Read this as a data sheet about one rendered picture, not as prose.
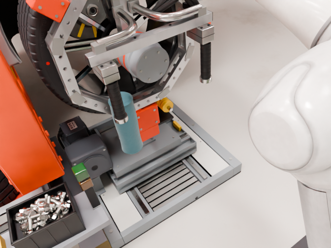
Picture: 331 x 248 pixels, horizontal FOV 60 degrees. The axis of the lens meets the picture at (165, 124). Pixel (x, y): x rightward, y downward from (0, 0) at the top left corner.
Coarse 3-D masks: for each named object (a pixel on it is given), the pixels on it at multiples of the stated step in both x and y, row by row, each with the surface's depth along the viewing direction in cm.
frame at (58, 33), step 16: (80, 0) 86; (64, 16) 86; (48, 32) 91; (64, 32) 88; (48, 48) 93; (64, 48) 91; (192, 48) 119; (64, 64) 94; (176, 64) 121; (64, 80) 97; (160, 80) 126; (80, 96) 103; (96, 96) 112; (144, 96) 122; (160, 96) 124
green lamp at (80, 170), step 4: (80, 164) 92; (72, 168) 91; (76, 168) 91; (80, 168) 91; (84, 168) 90; (76, 172) 90; (80, 172) 90; (84, 172) 90; (76, 176) 89; (80, 176) 90; (84, 176) 91; (88, 176) 92; (80, 180) 91
